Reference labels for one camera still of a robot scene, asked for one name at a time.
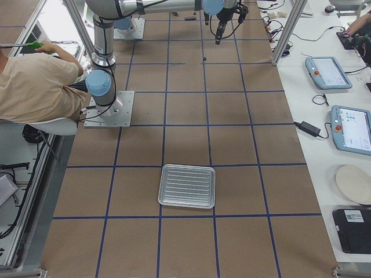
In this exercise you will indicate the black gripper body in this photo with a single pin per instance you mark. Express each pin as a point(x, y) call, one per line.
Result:
point(223, 17)

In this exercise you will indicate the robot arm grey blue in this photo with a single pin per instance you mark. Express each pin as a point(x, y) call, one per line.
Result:
point(125, 26)
point(101, 82)

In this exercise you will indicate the silver ribbed metal tray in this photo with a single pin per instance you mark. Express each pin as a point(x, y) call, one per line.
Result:
point(187, 186)

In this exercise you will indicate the upper teach pendant tablet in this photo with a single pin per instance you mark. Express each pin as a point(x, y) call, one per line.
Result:
point(327, 73)

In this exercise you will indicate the teach pendant tablet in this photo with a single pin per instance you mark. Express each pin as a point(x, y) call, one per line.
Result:
point(350, 129)
point(327, 73)

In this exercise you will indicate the black power adapter brick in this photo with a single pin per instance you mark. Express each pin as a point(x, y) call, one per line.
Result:
point(309, 129)

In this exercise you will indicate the lower teach pendant tablet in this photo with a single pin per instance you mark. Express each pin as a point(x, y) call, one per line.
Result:
point(350, 129)

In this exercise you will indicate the white plastic chair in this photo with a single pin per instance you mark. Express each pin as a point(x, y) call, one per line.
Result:
point(58, 126)

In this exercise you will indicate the seated person beige shirt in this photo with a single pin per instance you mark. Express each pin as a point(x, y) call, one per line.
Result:
point(41, 86)

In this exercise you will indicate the beige round plate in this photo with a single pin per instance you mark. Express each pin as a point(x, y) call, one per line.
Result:
point(354, 183)

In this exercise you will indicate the black laptop with label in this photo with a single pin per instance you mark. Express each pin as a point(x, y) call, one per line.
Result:
point(353, 229)

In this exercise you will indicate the aluminium frame post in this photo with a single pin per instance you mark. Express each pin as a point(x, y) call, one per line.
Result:
point(288, 29)

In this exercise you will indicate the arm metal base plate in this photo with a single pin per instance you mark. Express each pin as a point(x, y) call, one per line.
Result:
point(118, 115)
point(137, 35)

